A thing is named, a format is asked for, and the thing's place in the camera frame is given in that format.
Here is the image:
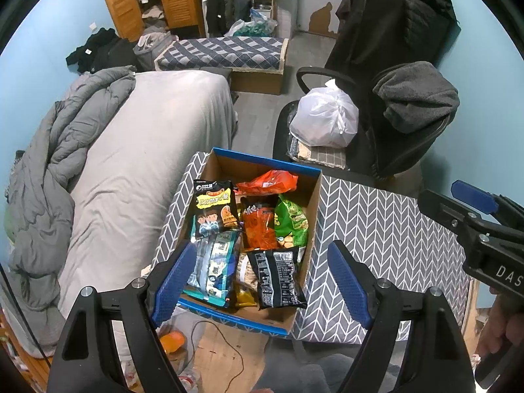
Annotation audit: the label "teal snack packet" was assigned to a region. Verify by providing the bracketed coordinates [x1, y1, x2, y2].
[182, 229, 242, 308]

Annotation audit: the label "blue cardboard box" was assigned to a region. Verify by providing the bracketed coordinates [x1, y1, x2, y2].
[176, 147, 324, 335]

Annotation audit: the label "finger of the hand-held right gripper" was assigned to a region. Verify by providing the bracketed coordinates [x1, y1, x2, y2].
[450, 179, 524, 230]
[418, 189, 483, 254]

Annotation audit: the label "white plastic bag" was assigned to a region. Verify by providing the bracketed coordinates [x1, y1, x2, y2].
[289, 80, 360, 148]

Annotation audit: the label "black clothes pile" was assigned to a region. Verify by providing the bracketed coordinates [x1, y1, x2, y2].
[65, 28, 140, 73]

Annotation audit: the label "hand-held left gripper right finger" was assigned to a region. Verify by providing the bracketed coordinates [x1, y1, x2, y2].
[327, 239, 471, 393]

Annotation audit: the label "yellow long snack packet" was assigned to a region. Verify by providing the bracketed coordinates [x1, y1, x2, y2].
[233, 284, 258, 309]

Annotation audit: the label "grey duvet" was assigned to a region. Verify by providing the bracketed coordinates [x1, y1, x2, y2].
[4, 65, 138, 320]

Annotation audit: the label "checked seat cushion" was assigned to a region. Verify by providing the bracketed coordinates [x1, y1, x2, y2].
[289, 135, 348, 168]

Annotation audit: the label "teal and white plastic bags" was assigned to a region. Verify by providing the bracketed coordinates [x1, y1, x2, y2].
[223, 8, 278, 38]

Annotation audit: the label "orange plastic item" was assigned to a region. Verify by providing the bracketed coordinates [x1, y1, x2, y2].
[159, 331, 187, 353]

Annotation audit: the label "orange and black snack packet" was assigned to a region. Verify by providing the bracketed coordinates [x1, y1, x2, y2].
[238, 194, 281, 250]

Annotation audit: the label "grey herringbone tablecloth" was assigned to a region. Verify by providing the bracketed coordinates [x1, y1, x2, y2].
[151, 151, 471, 345]

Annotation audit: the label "red translucent snack packet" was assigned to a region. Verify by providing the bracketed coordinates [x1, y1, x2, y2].
[236, 170, 299, 196]

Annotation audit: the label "person's grey trousers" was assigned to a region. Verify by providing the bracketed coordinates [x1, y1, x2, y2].
[254, 352, 402, 393]

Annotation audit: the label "person's right hand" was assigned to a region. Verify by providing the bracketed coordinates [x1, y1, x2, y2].
[477, 290, 518, 363]

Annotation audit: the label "black cartoon snack packet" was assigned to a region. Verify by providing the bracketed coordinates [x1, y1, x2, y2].
[192, 179, 242, 240]

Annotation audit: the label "grey bag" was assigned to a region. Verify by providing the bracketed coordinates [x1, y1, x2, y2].
[133, 30, 178, 70]

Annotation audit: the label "black hanging coat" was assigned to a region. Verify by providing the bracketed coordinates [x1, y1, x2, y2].
[327, 0, 459, 103]

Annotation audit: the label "black cable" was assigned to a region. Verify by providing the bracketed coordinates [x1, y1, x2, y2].
[192, 320, 248, 379]

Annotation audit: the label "green snack packet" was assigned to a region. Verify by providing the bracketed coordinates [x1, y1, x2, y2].
[273, 194, 309, 248]

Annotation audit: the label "blue patterned mattress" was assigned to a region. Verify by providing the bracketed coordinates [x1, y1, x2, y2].
[155, 37, 289, 70]

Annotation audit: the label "light wooden board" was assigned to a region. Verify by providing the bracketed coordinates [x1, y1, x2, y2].
[464, 280, 496, 336]

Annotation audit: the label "dark hanging clothes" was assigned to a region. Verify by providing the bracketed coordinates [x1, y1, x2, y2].
[196, 0, 252, 37]

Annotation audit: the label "grey fleece jacket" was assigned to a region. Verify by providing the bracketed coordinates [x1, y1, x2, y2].
[370, 61, 461, 177]

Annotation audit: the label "wooden bench base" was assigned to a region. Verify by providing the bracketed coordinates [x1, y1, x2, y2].
[229, 67, 285, 96]

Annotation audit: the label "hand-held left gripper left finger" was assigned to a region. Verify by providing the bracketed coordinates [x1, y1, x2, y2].
[47, 241, 198, 393]

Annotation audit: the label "grey bed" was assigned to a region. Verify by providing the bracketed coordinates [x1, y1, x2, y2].
[57, 69, 238, 361]

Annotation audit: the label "black and silver snack packet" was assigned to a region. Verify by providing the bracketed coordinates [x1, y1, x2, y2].
[247, 248, 309, 311]

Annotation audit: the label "black office chair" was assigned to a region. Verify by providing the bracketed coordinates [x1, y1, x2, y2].
[272, 66, 451, 181]

